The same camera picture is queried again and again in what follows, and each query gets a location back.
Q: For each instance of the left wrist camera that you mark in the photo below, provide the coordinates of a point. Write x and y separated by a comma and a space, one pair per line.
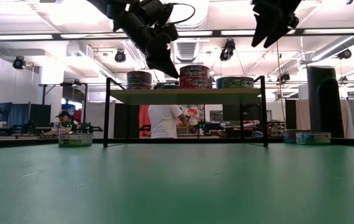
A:
155, 11

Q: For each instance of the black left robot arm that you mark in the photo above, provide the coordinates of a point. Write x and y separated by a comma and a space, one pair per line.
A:
108, 6

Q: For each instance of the dark monitor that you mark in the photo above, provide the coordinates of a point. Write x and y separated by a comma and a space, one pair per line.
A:
40, 113

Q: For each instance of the red curtain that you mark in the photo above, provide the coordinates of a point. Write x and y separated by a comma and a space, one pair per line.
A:
144, 119

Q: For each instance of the wooden shelf black frame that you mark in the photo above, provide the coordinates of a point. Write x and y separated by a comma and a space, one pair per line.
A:
189, 97

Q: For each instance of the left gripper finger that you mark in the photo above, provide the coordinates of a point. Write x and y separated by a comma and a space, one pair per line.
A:
164, 62

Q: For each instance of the black table frame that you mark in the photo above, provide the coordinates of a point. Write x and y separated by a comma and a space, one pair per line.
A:
164, 140

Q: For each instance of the colourful poster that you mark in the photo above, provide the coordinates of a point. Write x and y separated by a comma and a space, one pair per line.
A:
195, 110

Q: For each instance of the green table mat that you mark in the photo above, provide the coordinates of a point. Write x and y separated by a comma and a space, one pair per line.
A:
164, 186

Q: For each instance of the beige curtain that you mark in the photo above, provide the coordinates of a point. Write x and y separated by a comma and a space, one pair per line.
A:
302, 113

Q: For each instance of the gold lid seafood can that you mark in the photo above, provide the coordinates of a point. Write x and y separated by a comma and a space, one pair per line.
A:
139, 77

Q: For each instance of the green label seafood can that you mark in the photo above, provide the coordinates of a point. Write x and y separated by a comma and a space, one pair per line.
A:
239, 83

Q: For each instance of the person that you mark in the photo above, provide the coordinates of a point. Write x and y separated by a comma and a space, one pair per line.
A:
63, 123
164, 121

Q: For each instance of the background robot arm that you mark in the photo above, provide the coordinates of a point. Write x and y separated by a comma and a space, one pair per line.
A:
209, 126
144, 127
86, 127

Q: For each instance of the black perforated tower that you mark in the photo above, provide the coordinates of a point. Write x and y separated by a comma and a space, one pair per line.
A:
324, 102

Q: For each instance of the pink label seafood can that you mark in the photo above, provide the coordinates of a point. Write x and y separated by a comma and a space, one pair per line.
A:
194, 83

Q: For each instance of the black ceiling spotlight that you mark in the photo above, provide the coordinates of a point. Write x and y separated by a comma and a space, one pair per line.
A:
19, 63
344, 53
228, 49
120, 56
284, 76

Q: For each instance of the silver lid seafood can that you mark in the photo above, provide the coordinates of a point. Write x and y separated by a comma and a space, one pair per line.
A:
75, 140
194, 71
165, 86

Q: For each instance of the blue monitor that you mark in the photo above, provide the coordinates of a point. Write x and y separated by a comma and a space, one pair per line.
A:
1, 112

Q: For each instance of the black partition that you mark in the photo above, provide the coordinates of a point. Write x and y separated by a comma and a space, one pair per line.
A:
127, 121

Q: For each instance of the silver ceiling air duct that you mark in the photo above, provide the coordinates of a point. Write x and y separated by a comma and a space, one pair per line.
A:
187, 49

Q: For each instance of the flat seafood can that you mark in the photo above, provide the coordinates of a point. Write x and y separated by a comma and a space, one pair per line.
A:
288, 136

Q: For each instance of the tall blue red salmon can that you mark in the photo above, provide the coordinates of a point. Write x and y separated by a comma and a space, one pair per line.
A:
139, 86

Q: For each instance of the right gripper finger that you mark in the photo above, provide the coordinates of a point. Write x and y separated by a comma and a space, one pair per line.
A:
277, 32
260, 29

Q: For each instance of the black background frame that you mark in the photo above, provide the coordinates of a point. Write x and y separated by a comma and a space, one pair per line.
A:
85, 99

